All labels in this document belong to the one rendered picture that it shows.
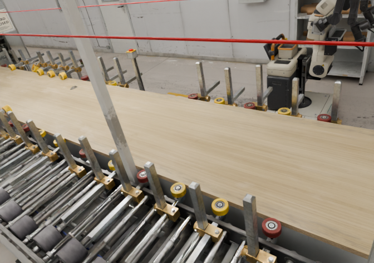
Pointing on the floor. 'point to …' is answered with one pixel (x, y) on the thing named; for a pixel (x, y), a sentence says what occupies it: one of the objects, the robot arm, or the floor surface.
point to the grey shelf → (348, 61)
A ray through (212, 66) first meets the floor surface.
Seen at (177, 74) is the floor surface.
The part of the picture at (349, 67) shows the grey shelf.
